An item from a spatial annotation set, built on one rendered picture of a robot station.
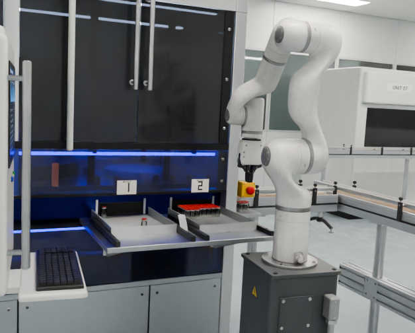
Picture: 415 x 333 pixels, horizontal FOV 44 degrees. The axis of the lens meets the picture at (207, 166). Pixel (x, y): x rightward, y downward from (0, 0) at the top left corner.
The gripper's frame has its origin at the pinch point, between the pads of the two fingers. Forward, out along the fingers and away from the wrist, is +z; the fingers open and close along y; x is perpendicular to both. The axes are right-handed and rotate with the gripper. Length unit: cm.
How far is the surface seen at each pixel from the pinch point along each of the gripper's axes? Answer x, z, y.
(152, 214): -33.5, 21.1, 28.4
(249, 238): 8.6, 22.5, 3.2
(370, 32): -492, -158, -493
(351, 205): -33, 21, -82
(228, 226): -1.9, 20.1, 7.1
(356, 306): -98, 110, -151
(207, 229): -1.8, 20.8, 16.5
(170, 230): -5.3, 21.2, 30.5
